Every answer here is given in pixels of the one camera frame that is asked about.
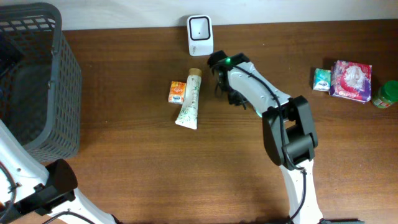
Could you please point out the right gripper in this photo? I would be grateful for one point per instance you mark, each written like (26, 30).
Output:
(232, 97)

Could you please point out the small orange box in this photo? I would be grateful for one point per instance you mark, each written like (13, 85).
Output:
(177, 92)

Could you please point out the white tube with tan cap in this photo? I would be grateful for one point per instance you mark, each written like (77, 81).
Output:
(188, 115)

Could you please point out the small teal box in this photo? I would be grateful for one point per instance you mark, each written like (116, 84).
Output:
(322, 80)

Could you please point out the red purple tissue pack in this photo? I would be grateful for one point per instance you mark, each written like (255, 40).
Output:
(351, 80)

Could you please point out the green jar with green lid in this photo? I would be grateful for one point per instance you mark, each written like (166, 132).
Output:
(386, 96)

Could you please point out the teal wet wipes pouch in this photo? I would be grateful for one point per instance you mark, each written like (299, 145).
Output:
(259, 113)

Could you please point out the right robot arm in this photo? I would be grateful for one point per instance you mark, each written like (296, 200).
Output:
(288, 129)

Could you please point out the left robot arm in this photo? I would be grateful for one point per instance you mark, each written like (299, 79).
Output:
(27, 186)

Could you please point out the grey plastic mesh basket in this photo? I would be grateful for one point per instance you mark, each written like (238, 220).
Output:
(41, 82)

